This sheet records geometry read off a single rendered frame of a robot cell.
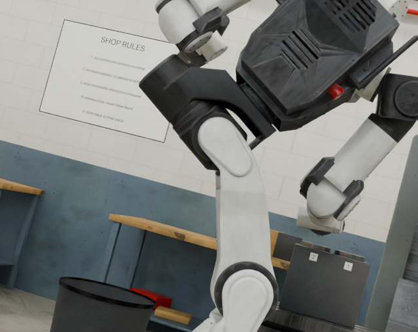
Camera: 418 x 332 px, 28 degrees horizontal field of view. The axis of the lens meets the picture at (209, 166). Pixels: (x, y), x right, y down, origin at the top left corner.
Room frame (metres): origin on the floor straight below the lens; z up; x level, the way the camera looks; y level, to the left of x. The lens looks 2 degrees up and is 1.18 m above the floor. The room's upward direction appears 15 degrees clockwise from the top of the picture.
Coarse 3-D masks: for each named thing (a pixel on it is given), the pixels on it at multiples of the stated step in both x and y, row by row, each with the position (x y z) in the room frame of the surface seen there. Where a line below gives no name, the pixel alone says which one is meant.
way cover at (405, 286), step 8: (400, 280) 2.67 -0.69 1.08; (408, 280) 2.67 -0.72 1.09; (400, 288) 2.66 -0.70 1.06; (408, 288) 2.66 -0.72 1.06; (416, 288) 2.65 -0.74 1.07; (400, 296) 2.65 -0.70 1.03; (408, 296) 2.64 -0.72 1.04; (416, 296) 2.64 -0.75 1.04; (392, 304) 2.64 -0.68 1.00; (400, 304) 2.63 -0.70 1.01; (408, 304) 2.63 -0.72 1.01; (416, 304) 2.63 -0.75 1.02; (392, 312) 2.62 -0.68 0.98; (400, 312) 2.62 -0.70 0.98; (408, 312) 2.62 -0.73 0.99; (416, 312) 2.61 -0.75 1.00; (392, 320) 2.61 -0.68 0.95; (400, 320) 2.61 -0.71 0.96; (408, 320) 2.60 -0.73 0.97; (416, 320) 2.60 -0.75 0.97; (392, 328) 2.59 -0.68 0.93; (400, 328) 2.59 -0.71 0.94; (408, 328) 2.59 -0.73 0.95; (416, 328) 2.59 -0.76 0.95
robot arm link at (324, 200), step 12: (324, 180) 1.90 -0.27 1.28; (300, 192) 1.94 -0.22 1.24; (312, 192) 1.92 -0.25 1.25; (324, 192) 1.90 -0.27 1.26; (336, 192) 1.89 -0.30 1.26; (312, 204) 1.93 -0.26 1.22; (324, 204) 1.91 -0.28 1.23; (336, 204) 1.89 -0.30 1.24; (312, 216) 1.98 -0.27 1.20; (324, 216) 1.93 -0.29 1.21
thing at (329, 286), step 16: (304, 256) 2.35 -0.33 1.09; (320, 256) 2.35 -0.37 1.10; (336, 256) 2.34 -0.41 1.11; (352, 256) 2.35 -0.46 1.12; (288, 272) 2.36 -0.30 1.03; (304, 272) 2.35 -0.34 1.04; (320, 272) 2.35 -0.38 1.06; (336, 272) 2.34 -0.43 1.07; (352, 272) 2.34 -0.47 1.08; (368, 272) 2.33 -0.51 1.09; (288, 288) 2.36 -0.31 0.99; (304, 288) 2.35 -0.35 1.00; (320, 288) 2.35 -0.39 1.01; (336, 288) 2.34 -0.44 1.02; (352, 288) 2.33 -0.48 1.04; (288, 304) 2.36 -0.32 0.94; (304, 304) 2.35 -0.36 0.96; (320, 304) 2.34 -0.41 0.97; (336, 304) 2.34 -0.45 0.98; (352, 304) 2.33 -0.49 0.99; (336, 320) 2.34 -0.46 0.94; (352, 320) 2.33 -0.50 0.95
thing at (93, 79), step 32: (64, 32) 7.22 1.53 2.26; (96, 32) 7.15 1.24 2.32; (64, 64) 7.20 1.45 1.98; (96, 64) 7.13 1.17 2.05; (128, 64) 7.06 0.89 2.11; (64, 96) 7.18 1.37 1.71; (96, 96) 7.11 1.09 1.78; (128, 96) 7.04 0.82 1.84; (128, 128) 7.02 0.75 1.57; (160, 128) 6.95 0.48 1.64
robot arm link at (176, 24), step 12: (180, 0) 1.82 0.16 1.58; (168, 12) 1.83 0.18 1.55; (180, 12) 1.82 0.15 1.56; (192, 12) 1.83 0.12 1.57; (168, 24) 1.84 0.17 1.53; (180, 24) 1.82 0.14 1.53; (192, 24) 1.82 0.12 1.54; (168, 36) 1.86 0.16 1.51; (180, 36) 1.83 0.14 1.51; (192, 36) 1.82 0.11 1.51; (180, 48) 1.85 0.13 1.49
